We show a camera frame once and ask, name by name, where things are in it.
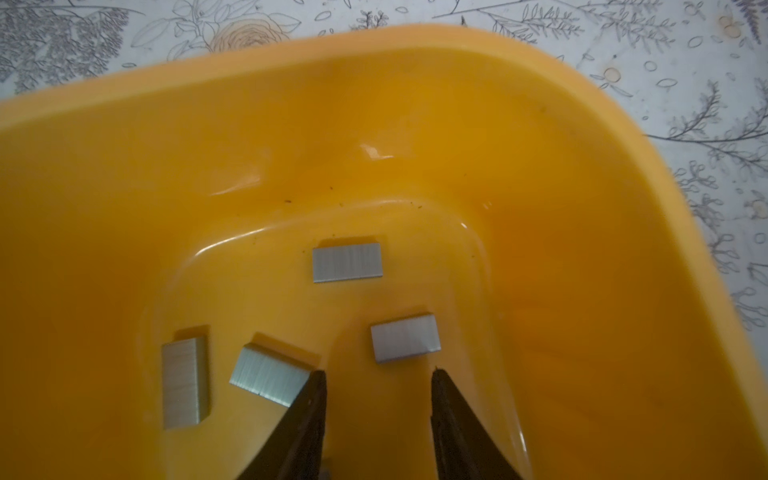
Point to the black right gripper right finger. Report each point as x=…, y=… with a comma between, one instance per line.
x=463, y=448

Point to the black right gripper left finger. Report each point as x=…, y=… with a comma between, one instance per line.
x=294, y=448

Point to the grey staple strip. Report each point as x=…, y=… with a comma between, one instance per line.
x=405, y=338
x=269, y=374
x=185, y=382
x=347, y=262

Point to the yellow plastic tray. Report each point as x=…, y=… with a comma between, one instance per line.
x=578, y=308

